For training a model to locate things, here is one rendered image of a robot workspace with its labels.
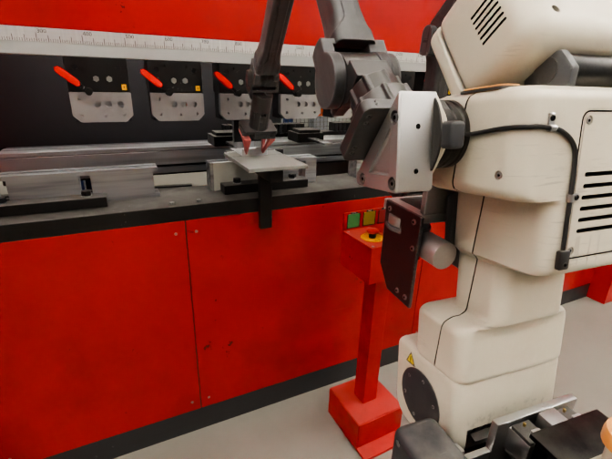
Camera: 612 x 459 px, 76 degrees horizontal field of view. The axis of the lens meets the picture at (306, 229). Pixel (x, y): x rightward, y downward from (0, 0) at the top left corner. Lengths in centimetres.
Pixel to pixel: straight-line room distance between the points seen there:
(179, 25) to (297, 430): 141
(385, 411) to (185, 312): 80
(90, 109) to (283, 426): 126
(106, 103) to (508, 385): 116
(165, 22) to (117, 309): 83
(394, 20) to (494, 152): 114
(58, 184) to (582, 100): 120
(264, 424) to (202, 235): 80
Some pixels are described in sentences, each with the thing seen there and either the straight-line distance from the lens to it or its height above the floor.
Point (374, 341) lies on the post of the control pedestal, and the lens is 143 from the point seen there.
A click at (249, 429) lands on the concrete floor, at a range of 167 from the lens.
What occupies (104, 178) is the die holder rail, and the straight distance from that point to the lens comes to 130.
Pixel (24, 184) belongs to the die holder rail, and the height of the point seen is 94.
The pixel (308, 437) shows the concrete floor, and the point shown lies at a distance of 164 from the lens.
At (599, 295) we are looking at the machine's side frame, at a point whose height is 4.
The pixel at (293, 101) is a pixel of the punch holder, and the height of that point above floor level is 116.
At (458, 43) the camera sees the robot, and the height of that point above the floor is 129.
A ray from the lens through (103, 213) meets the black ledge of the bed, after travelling 121.
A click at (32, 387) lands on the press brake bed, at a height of 38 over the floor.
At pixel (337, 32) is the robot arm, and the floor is 130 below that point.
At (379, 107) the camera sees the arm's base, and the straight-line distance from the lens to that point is 47.
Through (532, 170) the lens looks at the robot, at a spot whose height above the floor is 115.
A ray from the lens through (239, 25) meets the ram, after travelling 132.
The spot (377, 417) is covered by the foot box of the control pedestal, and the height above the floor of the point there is 12.
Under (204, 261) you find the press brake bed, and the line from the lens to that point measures 129.
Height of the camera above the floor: 124
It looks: 21 degrees down
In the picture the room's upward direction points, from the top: 2 degrees clockwise
